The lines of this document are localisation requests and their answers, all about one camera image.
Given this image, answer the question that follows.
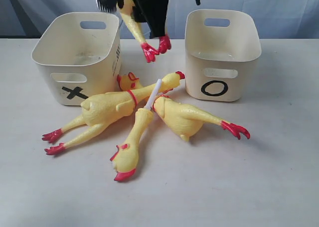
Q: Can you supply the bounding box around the whole yellow rubber chicken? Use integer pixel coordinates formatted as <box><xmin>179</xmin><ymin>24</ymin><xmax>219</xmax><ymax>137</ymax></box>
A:
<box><xmin>41</xmin><ymin>71</ymin><xmax>186</xmax><ymax>156</ymax></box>
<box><xmin>118</xmin><ymin>71</ymin><xmax>250</xmax><ymax>141</ymax></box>

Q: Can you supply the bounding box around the blue backdrop curtain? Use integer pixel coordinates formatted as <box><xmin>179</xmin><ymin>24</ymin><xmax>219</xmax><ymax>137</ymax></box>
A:
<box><xmin>0</xmin><ymin>0</ymin><xmax>319</xmax><ymax>39</ymax></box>

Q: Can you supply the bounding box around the white bin marked X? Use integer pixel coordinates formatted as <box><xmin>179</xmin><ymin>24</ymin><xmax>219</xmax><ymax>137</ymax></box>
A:
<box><xmin>31</xmin><ymin>12</ymin><xmax>122</xmax><ymax>106</ymax></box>

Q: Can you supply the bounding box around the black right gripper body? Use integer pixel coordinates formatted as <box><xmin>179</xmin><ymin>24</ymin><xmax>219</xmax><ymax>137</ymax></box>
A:
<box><xmin>96</xmin><ymin>0</ymin><xmax>166</xmax><ymax>38</ymax></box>

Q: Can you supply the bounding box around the severed yellow chicken head neck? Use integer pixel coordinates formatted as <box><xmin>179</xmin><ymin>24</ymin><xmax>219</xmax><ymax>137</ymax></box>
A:
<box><xmin>110</xmin><ymin>79</ymin><xmax>162</xmax><ymax>182</ymax></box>

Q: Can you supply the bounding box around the headless yellow rubber chicken body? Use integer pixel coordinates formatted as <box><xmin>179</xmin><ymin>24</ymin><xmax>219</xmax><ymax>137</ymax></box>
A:
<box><xmin>119</xmin><ymin>0</ymin><xmax>171</xmax><ymax>63</ymax></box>

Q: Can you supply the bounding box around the white bin marked O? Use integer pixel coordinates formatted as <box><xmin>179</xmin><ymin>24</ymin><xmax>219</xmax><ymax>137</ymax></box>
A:
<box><xmin>184</xmin><ymin>9</ymin><xmax>262</xmax><ymax>102</ymax></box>

